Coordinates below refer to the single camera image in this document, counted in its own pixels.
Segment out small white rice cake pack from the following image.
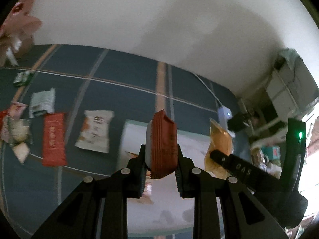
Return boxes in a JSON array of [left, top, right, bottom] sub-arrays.
[[12, 142, 30, 164]]

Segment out orange cake snack pack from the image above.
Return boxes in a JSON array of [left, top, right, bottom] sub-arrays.
[[204, 119, 233, 180]]

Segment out round bun clear wrapper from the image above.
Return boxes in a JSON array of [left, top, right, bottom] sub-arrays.
[[1, 116, 33, 146]]

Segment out pink paper flower bouquet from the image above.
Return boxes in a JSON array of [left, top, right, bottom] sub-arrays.
[[1, 0, 42, 66]]

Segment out black power adapter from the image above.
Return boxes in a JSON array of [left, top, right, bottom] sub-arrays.
[[227, 113, 250, 133]]

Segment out red box snack pack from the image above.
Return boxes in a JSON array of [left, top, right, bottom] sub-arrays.
[[145, 110, 178, 180]]

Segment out white snack bag red print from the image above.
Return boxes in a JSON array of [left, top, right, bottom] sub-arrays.
[[75, 110, 114, 153]]

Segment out silver foil snack packet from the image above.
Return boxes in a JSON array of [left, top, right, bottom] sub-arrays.
[[29, 88, 56, 119]]

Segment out small green packet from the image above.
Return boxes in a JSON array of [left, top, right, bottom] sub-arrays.
[[13, 71, 34, 87]]

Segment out white storage boxes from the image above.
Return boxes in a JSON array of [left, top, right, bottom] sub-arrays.
[[266, 49, 318, 122]]

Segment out blue plaid tablecloth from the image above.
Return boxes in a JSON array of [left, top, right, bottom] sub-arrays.
[[0, 44, 241, 239]]

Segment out teal tin with red label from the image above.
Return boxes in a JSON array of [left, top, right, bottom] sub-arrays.
[[261, 145, 281, 161]]

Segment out red patterned snack packet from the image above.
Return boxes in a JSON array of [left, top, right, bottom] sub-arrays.
[[42, 113, 67, 167]]

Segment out white tray with teal rim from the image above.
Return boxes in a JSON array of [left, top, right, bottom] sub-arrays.
[[116, 119, 210, 237]]

